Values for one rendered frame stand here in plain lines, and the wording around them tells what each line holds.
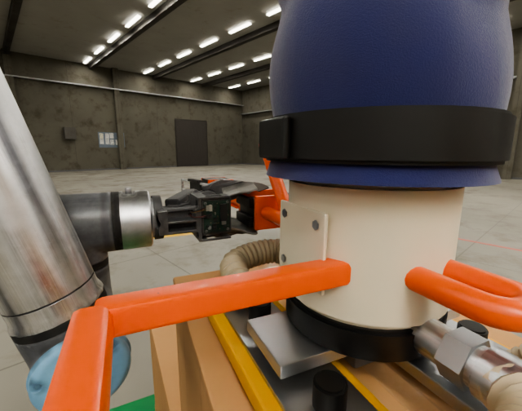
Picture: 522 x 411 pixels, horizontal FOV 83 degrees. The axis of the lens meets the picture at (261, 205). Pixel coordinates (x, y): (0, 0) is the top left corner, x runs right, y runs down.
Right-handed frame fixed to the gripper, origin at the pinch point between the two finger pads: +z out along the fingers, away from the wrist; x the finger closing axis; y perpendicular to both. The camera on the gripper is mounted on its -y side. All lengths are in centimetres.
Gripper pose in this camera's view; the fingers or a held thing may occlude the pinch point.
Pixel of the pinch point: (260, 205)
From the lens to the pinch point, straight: 57.2
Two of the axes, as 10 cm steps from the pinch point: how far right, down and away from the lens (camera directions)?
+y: 4.2, 1.7, -8.9
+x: 0.0, -9.8, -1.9
